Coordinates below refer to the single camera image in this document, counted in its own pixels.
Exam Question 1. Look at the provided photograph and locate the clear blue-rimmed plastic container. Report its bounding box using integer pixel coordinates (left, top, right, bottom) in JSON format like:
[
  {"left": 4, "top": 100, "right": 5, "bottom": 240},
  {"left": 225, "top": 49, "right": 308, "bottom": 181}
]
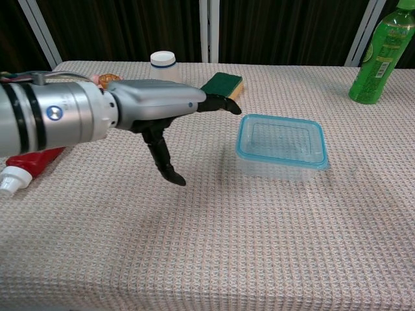
[{"left": 235, "top": 113, "right": 331, "bottom": 171}]

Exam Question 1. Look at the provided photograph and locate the green yellow scrub sponge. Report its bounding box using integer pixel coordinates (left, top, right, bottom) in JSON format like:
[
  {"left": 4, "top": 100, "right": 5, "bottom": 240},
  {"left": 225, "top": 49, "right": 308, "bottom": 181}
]
[{"left": 199, "top": 72, "right": 244, "bottom": 100}]

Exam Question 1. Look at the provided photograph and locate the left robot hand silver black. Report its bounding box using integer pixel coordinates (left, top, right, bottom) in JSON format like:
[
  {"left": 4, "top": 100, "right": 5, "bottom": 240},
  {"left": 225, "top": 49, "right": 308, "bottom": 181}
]
[{"left": 106, "top": 78, "right": 243, "bottom": 187}]

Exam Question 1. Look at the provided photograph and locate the orange pink turtle toy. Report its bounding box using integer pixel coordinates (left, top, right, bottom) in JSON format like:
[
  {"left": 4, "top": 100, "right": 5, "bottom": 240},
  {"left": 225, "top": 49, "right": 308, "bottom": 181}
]
[{"left": 90, "top": 73, "right": 123, "bottom": 90}]

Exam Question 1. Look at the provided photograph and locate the white frame post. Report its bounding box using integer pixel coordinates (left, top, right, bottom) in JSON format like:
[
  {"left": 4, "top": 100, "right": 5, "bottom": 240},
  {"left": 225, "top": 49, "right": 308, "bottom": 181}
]
[
  {"left": 344, "top": 0, "right": 388, "bottom": 68},
  {"left": 198, "top": 0, "right": 220, "bottom": 64},
  {"left": 18, "top": 0, "right": 63, "bottom": 69}
]

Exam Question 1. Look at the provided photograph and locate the white paper cup upside down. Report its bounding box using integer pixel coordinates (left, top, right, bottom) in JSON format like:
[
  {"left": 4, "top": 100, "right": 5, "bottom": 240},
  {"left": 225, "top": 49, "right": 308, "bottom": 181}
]
[{"left": 149, "top": 51, "right": 180, "bottom": 84}]

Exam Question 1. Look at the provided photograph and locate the green drink bottle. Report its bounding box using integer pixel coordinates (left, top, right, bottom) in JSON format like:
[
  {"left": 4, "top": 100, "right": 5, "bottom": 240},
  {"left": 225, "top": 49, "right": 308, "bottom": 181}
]
[{"left": 348, "top": 0, "right": 415, "bottom": 105}]

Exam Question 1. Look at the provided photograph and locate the beige waffle tablecloth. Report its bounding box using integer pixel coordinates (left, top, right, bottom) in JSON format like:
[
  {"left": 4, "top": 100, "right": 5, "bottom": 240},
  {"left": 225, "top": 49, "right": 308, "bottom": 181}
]
[{"left": 0, "top": 60, "right": 415, "bottom": 311}]

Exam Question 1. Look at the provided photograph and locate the red ketchup squeeze bottle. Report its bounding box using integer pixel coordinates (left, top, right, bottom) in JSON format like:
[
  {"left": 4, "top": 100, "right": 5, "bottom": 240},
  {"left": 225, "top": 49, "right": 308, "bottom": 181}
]
[{"left": 0, "top": 146, "right": 67, "bottom": 197}]

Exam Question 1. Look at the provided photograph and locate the black pleated curtain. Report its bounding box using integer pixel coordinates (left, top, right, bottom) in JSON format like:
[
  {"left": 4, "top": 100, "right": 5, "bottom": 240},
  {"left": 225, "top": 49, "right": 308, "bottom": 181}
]
[{"left": 0, "top": 0, "right": 415, "bottom": 85}]

